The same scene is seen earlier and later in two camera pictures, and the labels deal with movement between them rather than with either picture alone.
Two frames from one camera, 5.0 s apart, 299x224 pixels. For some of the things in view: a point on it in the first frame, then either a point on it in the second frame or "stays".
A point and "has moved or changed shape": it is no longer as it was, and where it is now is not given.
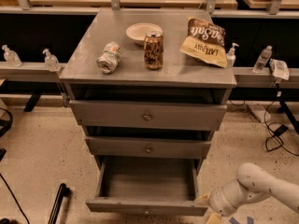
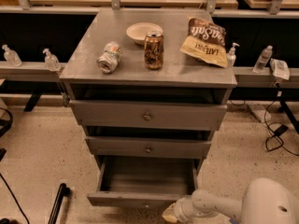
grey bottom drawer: [151, 185] has moved or changed shape
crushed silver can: [107, 62] stays
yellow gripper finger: [204, 200] -> [169, 214]
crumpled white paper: [279, 69] stays
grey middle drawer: [148, 147] stays
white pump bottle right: [231, 56] stays
